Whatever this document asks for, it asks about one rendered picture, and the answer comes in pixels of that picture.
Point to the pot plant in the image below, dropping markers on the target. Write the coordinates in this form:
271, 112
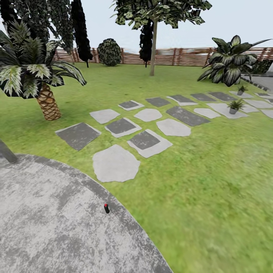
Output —
241, 90
235, 106

